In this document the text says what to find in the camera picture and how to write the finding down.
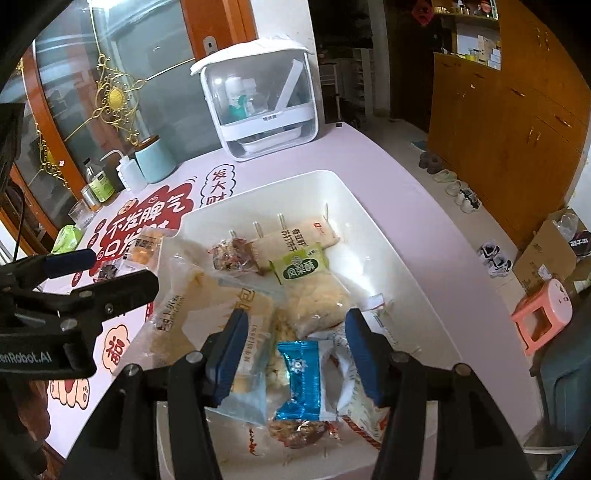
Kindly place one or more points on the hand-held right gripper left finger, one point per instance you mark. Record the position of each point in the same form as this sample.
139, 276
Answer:
231, 357

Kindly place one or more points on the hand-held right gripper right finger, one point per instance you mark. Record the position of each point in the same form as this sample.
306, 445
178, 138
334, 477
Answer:
364, 357

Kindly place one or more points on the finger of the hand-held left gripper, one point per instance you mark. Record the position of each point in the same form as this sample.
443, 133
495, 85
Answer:
69, 261
134, 286

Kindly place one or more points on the blue snack packet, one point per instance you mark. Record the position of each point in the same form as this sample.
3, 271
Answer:
300, 374

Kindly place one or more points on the clear bag of yellow puffs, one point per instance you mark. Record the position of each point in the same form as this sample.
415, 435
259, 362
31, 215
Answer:
314, 300

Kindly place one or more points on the white plastic bin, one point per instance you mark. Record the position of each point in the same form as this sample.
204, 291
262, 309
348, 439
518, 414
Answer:
369, 217

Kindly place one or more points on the clear bag of cream snacks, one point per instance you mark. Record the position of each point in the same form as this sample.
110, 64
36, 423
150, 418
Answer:
178, 318

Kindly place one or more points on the green packet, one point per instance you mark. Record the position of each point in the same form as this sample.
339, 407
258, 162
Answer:
67, 237

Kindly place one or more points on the dark snack packet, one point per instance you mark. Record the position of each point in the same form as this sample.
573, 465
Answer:
105, 272

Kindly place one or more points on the white red snack packet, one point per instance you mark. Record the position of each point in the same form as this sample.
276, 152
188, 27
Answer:
351, 392

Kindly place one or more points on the orange snack packet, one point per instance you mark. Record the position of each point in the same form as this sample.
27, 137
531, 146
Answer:
145, 247

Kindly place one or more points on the clear bag of bread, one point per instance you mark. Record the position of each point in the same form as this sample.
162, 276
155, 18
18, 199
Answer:
254, 323

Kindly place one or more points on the clear drinking glass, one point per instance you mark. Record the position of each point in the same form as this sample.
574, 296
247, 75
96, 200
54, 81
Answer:
79, 216

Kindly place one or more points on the small glass jar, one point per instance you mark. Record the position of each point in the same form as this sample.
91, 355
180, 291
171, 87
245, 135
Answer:
90, 199

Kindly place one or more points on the green-labelled bottle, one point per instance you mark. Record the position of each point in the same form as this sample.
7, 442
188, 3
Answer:
100, 184

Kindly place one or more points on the clear nut bar packet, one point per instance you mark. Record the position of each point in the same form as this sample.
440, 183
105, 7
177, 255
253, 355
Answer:
235, 256
300, 431

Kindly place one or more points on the white squeeze bottle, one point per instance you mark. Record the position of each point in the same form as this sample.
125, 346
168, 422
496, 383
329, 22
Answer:
131, 175

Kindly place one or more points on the green-labelled snack packet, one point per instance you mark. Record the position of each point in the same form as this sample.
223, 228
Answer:
300, 265

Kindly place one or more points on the mint green cup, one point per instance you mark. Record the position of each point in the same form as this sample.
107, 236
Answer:
157, 161

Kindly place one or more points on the long white cracker packet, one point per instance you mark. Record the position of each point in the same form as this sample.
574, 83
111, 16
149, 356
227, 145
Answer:
300, 237

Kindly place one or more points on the black white sneaker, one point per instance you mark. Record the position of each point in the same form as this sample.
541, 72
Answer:
489, 249
501, 265

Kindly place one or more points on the pink plastic stool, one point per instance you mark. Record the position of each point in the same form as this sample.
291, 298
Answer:
545, 304

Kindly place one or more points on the white shoe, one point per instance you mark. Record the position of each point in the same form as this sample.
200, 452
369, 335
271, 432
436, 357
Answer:
468, 201
455, 187

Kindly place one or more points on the white storage box clear door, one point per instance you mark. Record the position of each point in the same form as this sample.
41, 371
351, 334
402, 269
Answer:
258, 138

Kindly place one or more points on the pale green slipper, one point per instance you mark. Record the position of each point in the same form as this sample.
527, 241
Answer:
447, 176

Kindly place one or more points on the cardboard box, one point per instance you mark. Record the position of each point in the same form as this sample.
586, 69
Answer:
540, 254

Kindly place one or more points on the dark blue container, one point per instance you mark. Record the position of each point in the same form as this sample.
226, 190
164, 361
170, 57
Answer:
568, 392

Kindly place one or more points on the orange-framed glass door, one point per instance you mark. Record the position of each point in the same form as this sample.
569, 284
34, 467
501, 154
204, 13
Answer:
152, 69

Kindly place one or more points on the white green bottle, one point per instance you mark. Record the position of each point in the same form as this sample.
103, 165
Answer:
235, 99

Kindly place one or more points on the small blue floor mat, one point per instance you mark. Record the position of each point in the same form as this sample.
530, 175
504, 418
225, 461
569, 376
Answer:
418, 144

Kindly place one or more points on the wooden cabinet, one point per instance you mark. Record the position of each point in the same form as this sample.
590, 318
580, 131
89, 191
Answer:
498, 129

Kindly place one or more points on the grey shoe rack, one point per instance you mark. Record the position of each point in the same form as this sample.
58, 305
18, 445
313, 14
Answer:
358, 78

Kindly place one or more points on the shelf of small boxes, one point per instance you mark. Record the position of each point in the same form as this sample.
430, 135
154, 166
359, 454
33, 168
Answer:
480, 46

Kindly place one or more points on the red wall decoration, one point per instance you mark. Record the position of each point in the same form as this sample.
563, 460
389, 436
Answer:
422, 9

